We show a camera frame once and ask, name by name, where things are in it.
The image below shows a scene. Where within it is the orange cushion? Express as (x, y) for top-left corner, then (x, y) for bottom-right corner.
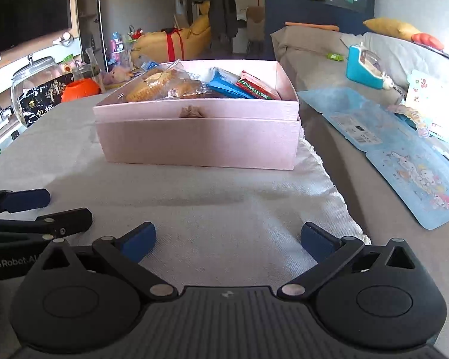
(412, 33), (445, 51)

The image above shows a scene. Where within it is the bread packet yellow red label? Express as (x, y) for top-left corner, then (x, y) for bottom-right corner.
(125, 60), (184, 102)

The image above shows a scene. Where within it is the pink plush toy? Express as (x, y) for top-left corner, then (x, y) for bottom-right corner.
(105, 66), (133, 85)

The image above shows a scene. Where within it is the beige chair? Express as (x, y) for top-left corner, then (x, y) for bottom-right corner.
(246, 6), (266, 42)

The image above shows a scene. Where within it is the black bag white print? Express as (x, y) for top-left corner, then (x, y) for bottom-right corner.
(19, 73), (75, 126)

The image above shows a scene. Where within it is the grey covered sofa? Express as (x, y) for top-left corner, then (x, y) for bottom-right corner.
(271, 26), (449, 255)

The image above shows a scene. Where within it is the clear bread packet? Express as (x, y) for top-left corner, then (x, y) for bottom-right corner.
(165, 77), (210, 100)

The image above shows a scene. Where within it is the yellow armchair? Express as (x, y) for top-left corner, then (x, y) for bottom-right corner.
(133, 2), (214, 64)

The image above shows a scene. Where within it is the blue white snack packet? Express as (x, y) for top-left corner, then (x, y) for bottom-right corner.
(206, 66), (257, 100)
(139, 55), (163, 72)

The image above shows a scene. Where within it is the red green stick snack packet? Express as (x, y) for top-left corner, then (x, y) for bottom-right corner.
(235, 70), (281, 100)

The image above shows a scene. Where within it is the glass jar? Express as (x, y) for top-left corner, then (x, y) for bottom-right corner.
(10, 55), (66, 128)

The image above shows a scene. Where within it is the yellow pillow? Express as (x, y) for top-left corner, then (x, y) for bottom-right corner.
(363, 17), (421, 42)

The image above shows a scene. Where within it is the white cartoon card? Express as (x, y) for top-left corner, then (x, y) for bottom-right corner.
(404, 69), (449, 139)

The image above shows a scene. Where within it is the clear glass carafe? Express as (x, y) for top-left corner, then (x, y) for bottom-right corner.
(84, 48), (106, 92)

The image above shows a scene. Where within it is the clear bottle red toy lid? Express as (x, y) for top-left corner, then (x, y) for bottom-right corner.
(127, 25), (145, 51)

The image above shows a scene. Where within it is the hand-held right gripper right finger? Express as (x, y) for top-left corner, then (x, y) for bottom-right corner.
(277, 222), (416, 302)

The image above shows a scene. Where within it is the orange bolster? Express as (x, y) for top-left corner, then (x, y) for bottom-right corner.
(285, 22), (340, 32)

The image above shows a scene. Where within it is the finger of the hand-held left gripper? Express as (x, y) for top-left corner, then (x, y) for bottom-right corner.
(0, 207), (93, 238)
(0, 187), (51, 217)

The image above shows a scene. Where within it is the white shelf cabinet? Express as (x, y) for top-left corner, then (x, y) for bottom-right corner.
(75, 0), (109, 72)

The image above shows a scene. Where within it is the dark blue partition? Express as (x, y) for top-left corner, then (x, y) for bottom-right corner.
(265, 0), (375, 60)

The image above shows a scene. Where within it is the orange pumpkin container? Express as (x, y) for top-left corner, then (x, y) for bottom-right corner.
(61, 79), (101, 102)

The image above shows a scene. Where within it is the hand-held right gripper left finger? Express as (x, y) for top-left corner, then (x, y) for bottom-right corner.
(41, 222), (178, 302)

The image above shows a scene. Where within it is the white tablecloth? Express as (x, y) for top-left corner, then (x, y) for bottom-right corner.
(0, 93), (371, 292)

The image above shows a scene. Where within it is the dark coat on stand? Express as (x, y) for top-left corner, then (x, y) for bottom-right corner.
(192, 0), (237, 40)

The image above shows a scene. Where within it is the blue cartoon blister pack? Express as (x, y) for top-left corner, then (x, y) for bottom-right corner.
(295, 86), (449, 230)

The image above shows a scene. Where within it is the pink box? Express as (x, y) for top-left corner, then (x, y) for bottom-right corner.
(93, 60), (302, 171)

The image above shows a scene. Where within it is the pink water bottle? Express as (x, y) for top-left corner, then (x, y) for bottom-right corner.
(108, 32), (122, 62)

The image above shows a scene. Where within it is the red ribbon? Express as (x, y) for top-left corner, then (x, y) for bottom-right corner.
(161, 28), (186, 60)

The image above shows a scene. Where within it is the black television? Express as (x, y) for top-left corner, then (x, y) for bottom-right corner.
(0, 0), (72, 60)

